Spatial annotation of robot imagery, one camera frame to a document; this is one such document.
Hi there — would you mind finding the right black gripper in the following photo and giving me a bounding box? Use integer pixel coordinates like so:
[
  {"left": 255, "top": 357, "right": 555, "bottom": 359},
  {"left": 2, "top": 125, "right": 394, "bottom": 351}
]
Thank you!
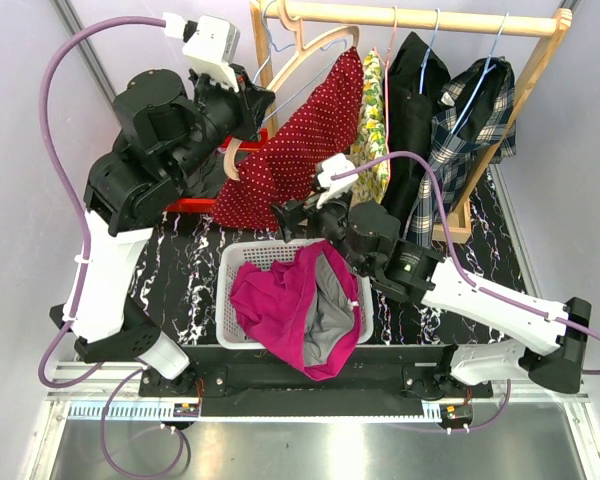
[{"left": 269, "top": 182, "right": 370, "bottom": 275}]

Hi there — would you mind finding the light blue wire hanger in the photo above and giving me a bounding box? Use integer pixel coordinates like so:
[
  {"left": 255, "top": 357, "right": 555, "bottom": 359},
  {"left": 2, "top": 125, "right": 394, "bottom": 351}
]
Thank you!
[{"left": 253, "top": 1, "right": 360, "bottom": 94}]

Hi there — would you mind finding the red polka dot skirt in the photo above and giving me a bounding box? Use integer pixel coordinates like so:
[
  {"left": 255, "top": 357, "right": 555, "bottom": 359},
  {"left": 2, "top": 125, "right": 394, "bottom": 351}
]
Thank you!
[{"left": 212, "top": 47, "right": 363, "bottom": 230}]

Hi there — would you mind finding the wooden hanger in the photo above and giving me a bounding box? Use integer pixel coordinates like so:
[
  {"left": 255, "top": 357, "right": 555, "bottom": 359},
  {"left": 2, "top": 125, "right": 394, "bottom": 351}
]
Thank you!
[{"left": 223, "top": 1, "right": 360, "bottom": 181}]

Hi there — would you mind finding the lemon print skirt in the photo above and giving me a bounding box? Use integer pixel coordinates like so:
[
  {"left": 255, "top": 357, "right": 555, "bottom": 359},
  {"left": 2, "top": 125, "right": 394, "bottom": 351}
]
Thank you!
[{"left": 350, "top": 50, "right": 391, "bottom": 205}]

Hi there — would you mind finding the magenta skirt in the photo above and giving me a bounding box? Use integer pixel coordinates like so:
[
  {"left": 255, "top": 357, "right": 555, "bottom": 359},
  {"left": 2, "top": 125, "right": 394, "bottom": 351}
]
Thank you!
[{"left": 229, "top": 240, "right": 362, "bottom": 381}]

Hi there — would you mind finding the pink wire hanger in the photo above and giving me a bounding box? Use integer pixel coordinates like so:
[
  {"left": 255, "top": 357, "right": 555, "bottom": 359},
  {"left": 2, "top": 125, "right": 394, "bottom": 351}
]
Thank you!
[{"left": 375, "top": 5, "right": 398, "bottom": 134}]

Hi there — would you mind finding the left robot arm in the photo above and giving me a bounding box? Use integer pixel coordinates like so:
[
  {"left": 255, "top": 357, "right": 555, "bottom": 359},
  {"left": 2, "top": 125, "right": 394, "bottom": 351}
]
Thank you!
[{"left": 49, "top": 64, "right": 275, "bottom": 396}]

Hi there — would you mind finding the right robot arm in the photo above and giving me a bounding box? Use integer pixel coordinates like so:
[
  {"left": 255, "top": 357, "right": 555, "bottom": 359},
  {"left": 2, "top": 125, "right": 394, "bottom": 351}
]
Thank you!
[{"left": 272, "top": 199, "right": 591, "bottom": 397}]

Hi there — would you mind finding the black skirt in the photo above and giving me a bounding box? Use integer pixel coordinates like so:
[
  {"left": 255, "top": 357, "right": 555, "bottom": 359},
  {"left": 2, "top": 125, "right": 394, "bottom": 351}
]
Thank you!
[{"left": 381, "top": 32, "right": 451, "bottom": 225}]

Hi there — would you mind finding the blue hanger of black skirt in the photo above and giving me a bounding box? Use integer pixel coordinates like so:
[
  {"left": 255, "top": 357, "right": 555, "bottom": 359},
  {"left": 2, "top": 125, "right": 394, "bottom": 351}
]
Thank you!
[{"left": 418, "top": 8, "right": 441, "bottom": 95}]

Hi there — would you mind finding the plaid skirt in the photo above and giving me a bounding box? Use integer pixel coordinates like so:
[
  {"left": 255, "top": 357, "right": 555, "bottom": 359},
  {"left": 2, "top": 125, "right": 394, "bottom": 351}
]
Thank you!
[{"left": 403, "top": 57, "right": 519, "bottom": 248}]

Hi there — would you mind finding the blue hanger of plaid skirt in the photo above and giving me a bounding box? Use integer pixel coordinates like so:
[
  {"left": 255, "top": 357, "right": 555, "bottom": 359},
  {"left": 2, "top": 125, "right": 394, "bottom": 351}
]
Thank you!
[{"left": 451, "top": 12, "right": 510, "bottom": 134}]

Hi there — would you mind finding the dark grey garment in bin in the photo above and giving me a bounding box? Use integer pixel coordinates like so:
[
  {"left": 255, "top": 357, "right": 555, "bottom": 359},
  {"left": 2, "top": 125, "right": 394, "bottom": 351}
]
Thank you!
[{"left": 183, "top": 151, "right": 227, "bottom": 199}]

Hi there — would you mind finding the red plastic bin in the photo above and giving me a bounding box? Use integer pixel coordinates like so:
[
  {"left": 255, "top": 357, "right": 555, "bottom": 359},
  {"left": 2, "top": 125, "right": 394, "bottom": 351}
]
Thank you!
[{"left": 165, "top": 127, "right": 269, "bottom": 214}]

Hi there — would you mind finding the white plastic basket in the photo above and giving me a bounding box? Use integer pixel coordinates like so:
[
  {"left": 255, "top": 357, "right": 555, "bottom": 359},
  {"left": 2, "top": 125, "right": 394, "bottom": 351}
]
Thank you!
[{"left": 216, "top": 239, "right": 373, "bottom": 349}]

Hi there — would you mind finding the wooden clothes rack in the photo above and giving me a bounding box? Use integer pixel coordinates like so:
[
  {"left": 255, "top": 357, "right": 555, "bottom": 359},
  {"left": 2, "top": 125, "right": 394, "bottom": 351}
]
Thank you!
[{"left": 249, "top": 0, "right": 573, "bottom": 245}]

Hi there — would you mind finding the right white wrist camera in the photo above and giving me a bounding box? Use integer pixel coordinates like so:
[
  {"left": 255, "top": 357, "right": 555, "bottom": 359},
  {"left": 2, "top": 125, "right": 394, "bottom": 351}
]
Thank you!
[{"left": 315, "top": 153, "right": 359, "bottom": 209}]

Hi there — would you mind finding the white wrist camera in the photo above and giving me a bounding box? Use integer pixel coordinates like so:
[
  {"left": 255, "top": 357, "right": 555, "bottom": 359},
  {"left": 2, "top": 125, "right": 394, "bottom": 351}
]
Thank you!
[
  {"left": 162, "top": 12, "right": 240, "bottom": 93},
  {"left": 315, "top": 153, "right": 359, "bottom": 209}
]

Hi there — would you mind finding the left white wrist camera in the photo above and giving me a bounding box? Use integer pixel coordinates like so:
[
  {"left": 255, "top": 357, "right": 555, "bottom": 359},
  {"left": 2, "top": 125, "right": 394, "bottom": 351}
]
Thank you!
[{"left": 162, "top": 12, "right": 240, "bottom": 93}]

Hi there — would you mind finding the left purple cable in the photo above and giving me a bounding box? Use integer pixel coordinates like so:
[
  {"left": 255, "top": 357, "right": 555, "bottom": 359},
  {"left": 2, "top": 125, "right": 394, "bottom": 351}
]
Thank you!
[{"left": 37, "top": 14, "right": 187, "bottom": 475}]

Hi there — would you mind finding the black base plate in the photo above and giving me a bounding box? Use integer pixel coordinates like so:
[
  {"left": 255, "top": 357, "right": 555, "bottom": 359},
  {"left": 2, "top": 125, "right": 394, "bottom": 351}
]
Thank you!
[{"left": 77, "top": 342, "right": 537, "bottom": 418}]

